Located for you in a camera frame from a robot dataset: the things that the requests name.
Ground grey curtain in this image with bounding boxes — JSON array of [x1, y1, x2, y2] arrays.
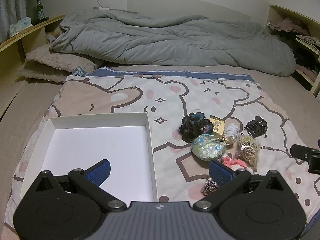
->
[[0, 0, 28, 43]]

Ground dark crocheted scrunchie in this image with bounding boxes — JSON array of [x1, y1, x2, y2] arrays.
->
[[179, 112, 214, 142]]

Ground pink crumpled clothes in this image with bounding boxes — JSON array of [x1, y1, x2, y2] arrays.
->
[[268, 17, 310, 34]]

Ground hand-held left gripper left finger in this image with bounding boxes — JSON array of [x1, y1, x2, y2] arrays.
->
[[32, 159, 127, 212]]

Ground tissue box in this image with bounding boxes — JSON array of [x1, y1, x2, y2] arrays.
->
[[9, 17, 33, 37]]

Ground green glass bottle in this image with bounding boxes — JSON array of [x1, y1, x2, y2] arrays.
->
[[34, 0, 45, 25]]

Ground cartoon bear printed blanket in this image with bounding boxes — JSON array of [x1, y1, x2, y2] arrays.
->
[[4, 66, 320, 230]]

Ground white scrunchie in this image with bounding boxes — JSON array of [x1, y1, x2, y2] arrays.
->
[[223, 122, 240, 145]]

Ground yellow tissue pack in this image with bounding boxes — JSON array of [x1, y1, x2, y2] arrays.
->
[[209, 115, 226, 135]]

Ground black hair claw clip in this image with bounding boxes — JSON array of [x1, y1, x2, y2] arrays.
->
[[244, 116, 267, 139]]

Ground braided rope bow hair clip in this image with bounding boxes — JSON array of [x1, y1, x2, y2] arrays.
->
[[201, 176, 220, 196]]

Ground clear bag of rubber bands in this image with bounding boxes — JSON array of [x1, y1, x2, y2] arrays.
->
[[236, 132, 261, 174]]

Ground white shallow cardboard box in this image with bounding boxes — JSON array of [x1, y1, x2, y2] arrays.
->
[[20, 112, 158, 203]]

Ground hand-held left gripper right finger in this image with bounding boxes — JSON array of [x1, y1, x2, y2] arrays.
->
[[193, 160, 288, 212]]

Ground embroidered floral round pouch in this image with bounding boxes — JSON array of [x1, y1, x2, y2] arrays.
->
[[191, 134, 227, 161]]

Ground grey duvet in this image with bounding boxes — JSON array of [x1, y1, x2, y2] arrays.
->
[[49, 8, 297, 77]]

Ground beige fluffy folded blanket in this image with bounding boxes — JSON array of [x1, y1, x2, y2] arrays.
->
[[16, 44, 102, 83]]

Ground dark clothes pile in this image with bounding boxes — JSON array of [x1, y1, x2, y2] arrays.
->
[[294, 48, 320, 66]]

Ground beige folded clothes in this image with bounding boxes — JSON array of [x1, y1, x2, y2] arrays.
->
[[296, 35, 320, 53]]

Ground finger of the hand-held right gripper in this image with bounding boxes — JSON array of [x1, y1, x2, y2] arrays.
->
[[290, 144, 320, 160]]

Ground pink white crochet doll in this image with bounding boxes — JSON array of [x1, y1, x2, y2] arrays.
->
[[220, 155, 254, 174]]

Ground wooden bedside shelf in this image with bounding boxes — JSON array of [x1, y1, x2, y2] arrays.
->
[[0, 15, 65, 118]]

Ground pink folded clothes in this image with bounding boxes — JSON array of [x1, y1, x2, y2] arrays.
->
[[296, 64, 318, 81]]

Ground wooden clothes shelf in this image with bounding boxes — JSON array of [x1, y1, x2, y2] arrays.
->
[[266, 4, 320, 98]]

